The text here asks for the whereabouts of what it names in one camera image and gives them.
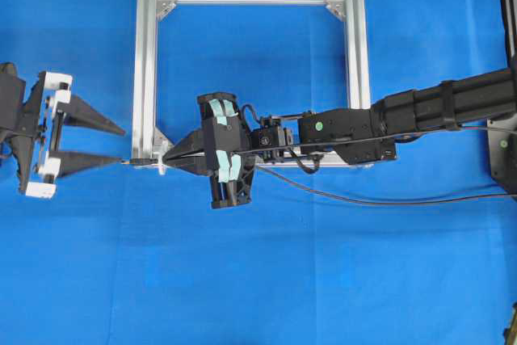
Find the blue table cloth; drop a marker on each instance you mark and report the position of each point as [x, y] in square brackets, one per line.
[391, 254]

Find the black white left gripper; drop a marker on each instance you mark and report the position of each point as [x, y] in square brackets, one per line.
[30, 130]

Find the white zip tie loop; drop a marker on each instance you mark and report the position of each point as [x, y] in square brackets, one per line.
[161, 166]

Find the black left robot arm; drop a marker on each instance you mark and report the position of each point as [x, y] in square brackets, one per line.
[45, 165]

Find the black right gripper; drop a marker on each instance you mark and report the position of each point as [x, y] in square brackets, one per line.
[223, 138]

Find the aluminium extrusion frame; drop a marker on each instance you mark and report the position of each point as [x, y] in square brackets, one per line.
[149, 142]

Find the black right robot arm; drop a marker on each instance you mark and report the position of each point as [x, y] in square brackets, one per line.
[362, 136]

